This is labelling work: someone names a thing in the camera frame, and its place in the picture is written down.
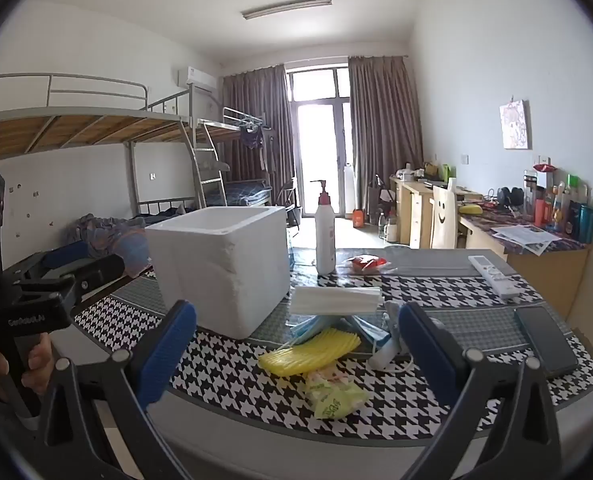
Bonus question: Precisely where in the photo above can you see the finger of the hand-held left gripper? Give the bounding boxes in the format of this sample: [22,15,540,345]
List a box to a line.
[73,253,126,292]
[11,274,78,307]

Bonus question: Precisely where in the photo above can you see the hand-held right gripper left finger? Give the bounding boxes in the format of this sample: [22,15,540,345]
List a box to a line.
[39,300,198,480]

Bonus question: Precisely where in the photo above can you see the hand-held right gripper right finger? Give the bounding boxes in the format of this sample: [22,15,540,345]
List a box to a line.
[397,302,566,480]

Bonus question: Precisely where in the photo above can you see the blue face masks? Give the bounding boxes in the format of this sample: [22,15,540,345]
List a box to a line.
[289,314,392,352]

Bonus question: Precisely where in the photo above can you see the person's left hand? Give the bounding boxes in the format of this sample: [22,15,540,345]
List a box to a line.
[0,334,57,404]

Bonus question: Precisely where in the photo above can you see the blue plaid blanket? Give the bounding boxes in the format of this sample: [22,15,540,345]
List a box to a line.
[69,212,152,275]

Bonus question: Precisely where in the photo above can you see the houndstooth table cloth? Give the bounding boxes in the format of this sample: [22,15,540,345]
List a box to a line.
[74,247,593,435]

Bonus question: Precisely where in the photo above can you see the green tissue packet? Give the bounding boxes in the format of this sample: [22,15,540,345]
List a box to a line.
[303,365,370,421]

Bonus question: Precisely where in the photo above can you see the white remote control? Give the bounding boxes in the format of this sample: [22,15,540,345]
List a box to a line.
[467,255,522,302]

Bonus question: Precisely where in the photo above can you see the red snack packet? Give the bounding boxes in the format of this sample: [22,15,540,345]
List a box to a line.
[345,255,394,275]

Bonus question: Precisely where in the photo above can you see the black smartphone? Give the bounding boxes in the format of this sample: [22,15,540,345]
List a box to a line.
[515,306,579,379]

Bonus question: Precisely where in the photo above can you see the yellow plastic packet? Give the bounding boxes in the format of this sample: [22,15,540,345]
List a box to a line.
[258,327,362,376]

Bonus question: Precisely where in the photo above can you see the clear floor bottles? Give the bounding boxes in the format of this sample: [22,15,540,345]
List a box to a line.
[379,210,400,243]

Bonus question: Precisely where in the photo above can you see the wooden desk with patterned cover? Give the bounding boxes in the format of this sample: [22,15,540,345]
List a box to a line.
[459,202,590,320]

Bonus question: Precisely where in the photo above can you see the large metal bunk bed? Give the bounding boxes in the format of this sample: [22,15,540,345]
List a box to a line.
[0,50,200,271]

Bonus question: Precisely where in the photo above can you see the wooden smiley face chair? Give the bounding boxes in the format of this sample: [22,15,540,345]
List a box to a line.
[430,185,460,250]

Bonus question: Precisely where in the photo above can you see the plain wooden desk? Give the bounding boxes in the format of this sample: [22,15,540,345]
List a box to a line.
[390,176,483,250]

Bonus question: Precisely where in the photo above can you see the metal bunk ladder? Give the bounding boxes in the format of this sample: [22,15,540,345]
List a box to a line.
[191,120,228,209]

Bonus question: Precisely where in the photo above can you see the printed paper sheets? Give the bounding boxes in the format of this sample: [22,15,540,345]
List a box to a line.
[490,224,559,255]

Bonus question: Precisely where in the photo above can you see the white pump bottle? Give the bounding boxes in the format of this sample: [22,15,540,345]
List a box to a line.
[310,180,337,276]

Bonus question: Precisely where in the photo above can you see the blue mattress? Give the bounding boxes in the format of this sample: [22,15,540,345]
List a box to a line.
[225,180,272,206]

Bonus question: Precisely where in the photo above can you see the black headphones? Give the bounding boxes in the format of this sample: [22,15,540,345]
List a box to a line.
[496,186,526,207]

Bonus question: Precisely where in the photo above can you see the white paper roll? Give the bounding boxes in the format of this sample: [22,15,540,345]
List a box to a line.
[343,164,356,211]

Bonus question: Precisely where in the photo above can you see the black folding chair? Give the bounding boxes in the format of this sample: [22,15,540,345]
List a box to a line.
[276,180,303,227]

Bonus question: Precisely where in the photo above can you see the small metal bunk bed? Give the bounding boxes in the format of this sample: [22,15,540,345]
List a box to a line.
[191,107,277,211]

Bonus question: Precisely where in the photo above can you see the hanging dark clothes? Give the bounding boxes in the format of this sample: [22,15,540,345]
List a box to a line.
[239,125,277,171]

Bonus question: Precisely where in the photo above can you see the group of toiletry bottles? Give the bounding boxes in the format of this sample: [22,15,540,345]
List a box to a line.
[523,165,593,245]

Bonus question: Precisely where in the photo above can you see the white air conditioner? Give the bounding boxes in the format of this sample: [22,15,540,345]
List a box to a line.
[177,66,216,92]

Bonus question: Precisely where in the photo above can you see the brown curtain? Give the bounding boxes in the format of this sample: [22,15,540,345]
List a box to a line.
[347,55,424,211]
[220,63,297,196]

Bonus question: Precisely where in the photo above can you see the glass balcony door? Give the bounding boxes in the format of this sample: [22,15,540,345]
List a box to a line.
[286,66,354,216]

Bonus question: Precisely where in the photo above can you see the ceiling tube light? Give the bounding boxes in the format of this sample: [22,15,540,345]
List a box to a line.
[241,0,333,21]

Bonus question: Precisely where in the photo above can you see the cartoon wall poster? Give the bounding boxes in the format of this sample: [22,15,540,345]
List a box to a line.
[499,100,532,150]

